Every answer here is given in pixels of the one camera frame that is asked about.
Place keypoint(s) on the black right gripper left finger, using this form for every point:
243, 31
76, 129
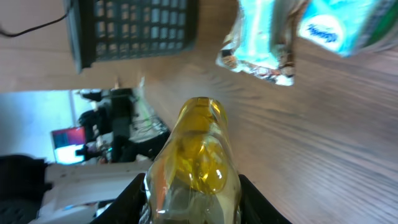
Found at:
127, 206

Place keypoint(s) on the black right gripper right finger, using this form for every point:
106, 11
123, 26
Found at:
255, 208

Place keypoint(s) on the yellow liquid bottle silver cap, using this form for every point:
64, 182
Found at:
193, 179

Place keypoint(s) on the teal snack bar wrapper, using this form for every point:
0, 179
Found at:
256, 33

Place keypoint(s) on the beige PanTree snack pouch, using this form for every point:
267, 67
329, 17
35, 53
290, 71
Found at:
285, 19

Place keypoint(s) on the teal tissue pack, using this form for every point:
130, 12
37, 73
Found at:
342, 26

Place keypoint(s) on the green lid white jar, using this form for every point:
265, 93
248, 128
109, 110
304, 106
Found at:
384, 36

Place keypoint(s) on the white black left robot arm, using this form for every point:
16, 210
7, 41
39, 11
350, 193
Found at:
76, 189

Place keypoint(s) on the background computer monitor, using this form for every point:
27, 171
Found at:
66, 142

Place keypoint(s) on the grey plastic mesh basket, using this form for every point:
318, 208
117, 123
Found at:
107, 30

